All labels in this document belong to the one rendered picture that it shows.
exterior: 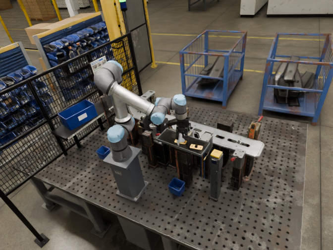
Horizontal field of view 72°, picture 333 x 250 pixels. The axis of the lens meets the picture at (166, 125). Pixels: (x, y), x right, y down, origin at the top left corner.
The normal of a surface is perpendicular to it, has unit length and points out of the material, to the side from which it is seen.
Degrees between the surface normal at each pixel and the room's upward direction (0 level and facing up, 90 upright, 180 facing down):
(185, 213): 0
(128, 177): 90
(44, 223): 0
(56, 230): 0
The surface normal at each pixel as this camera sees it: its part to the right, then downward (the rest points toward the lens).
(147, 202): -0.11, -0.79
